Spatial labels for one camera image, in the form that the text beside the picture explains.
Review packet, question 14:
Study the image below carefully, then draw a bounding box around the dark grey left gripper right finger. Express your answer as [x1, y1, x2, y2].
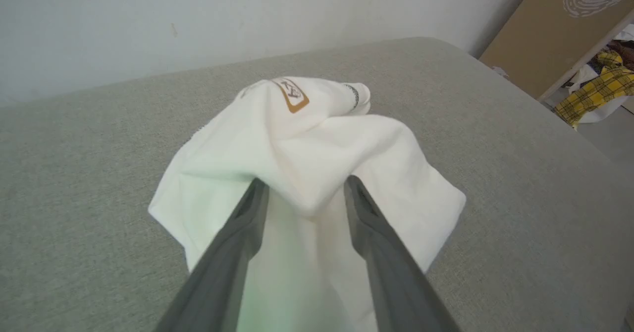
[344, 175, 461, 332]

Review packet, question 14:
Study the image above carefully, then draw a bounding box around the brown board with white print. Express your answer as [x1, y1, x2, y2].
[478, 0, 634, 100]

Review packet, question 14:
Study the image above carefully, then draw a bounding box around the yellow plaid cloth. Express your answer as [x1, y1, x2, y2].
[554, 50, 634, 129]

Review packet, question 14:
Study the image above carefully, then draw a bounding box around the white t-shirt garment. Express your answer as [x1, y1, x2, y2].
[148, 76, 467, 332]

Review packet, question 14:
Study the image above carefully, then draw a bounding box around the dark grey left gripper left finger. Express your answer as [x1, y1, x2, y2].
[154, 177, 270, 332]

